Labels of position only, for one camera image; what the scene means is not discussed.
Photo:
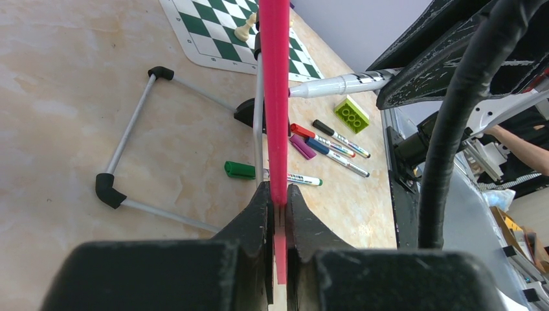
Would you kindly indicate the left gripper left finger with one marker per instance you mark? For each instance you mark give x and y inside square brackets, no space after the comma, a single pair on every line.
[246,273]

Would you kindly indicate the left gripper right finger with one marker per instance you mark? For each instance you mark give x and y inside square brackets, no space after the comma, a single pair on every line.
[305,235]

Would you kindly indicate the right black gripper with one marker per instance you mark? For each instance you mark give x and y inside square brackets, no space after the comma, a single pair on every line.
[501,32]

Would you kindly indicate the magenta marker cap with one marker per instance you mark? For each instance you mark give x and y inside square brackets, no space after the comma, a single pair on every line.
[301,147]

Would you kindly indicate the magenta whiteboard marker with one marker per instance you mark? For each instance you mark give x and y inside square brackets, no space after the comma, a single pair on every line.
[344,84]

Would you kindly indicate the pink framed whiteboard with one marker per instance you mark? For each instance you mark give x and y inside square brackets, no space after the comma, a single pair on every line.
[271,108]

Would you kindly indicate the person forearm in background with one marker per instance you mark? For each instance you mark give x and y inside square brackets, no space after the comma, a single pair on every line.
[533,156]

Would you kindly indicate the blue whiteboard marker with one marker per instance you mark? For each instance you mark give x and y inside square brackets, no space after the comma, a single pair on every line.
[317,146]

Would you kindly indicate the red whiteboard marker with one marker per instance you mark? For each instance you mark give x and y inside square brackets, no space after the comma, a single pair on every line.
[299,130]

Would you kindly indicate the black whiteboard marker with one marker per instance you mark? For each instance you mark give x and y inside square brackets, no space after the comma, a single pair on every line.
[329,131]

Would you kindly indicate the green white toy brick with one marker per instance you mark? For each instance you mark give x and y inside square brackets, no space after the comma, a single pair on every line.
[352,115]

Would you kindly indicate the white chess piece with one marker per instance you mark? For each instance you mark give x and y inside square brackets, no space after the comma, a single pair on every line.
[242,32]

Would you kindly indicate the green white chessboard mat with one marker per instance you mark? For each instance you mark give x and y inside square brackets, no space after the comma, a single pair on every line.
[205,30]

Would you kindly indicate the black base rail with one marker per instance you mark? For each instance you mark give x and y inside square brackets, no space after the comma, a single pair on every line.
[403,156]

